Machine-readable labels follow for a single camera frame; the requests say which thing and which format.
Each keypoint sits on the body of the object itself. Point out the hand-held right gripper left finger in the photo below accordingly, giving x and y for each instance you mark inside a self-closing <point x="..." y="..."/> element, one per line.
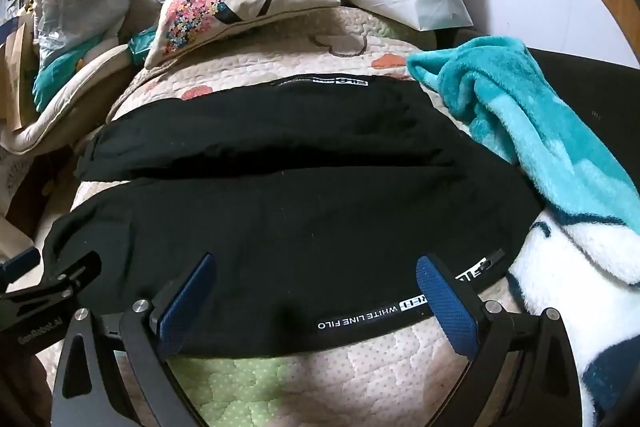
<point x="184" y="304"/>

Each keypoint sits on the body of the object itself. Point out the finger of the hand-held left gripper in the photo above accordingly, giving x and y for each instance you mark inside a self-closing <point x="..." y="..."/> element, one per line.
<point x="20" y="261"/>
<point x="75" y="269"/>

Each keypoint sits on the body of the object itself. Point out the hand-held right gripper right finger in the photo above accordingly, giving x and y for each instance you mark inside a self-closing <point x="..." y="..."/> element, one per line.
<point x="447" y="307"/>

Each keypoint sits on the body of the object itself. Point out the black pants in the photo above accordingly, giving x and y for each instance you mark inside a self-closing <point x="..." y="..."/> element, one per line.
<point x="300" y="207"/>

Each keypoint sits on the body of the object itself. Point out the quilted patchwork blanket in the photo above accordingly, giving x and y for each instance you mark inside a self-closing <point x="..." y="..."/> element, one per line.
<point x="350" y="382"/>

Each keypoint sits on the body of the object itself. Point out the beige padded mat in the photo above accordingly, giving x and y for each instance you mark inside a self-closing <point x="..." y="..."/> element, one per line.
<point x="65" y="107"/>

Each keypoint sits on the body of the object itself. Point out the brown paper bag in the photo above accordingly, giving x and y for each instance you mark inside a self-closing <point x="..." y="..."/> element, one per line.
<point x="17" y="67"/>

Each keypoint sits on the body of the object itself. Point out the teal fleece blanket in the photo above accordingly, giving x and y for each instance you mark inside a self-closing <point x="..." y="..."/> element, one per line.
<point x="525" y="107"/>

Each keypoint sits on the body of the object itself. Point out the teal plastic package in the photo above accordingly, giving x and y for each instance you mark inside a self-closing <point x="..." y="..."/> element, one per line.
<point x="142" y="47"/>

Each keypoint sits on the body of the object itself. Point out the clear plastic bag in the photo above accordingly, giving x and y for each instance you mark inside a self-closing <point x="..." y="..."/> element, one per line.
<point x="75" y="17"/>

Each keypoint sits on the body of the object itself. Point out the floral print cushion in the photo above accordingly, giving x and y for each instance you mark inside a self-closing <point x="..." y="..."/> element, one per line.
<point x="225" y="2"/>

